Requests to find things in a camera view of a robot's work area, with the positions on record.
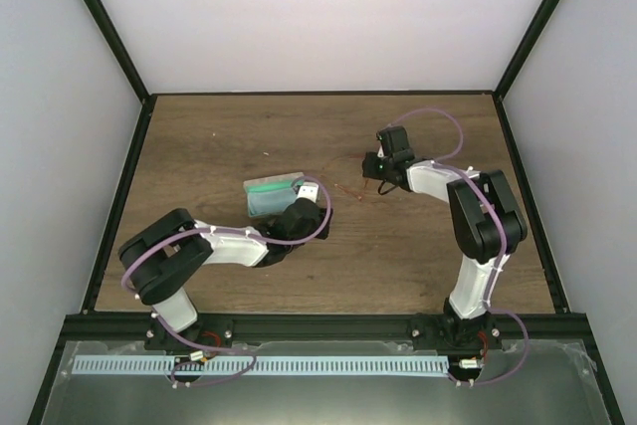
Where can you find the grey glasses case green inside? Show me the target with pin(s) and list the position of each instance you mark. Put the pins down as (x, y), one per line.
(272, 182)

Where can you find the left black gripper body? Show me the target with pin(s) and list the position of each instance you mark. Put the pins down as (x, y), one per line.
(321, 218)

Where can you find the light blue slotted cable duct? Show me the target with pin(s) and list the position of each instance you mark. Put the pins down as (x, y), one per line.
(417, 365)

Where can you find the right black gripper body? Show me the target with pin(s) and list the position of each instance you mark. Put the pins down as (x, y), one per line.
(377, 172)

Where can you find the pink transparent sunglasses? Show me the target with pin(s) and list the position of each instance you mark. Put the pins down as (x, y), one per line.
(343, 174)

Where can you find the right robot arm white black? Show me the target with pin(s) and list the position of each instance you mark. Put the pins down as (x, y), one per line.
(487, 221)

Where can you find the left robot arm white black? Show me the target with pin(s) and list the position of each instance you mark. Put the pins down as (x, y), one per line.
(162, 258)

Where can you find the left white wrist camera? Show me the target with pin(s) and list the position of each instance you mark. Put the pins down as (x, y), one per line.
(307, 190)

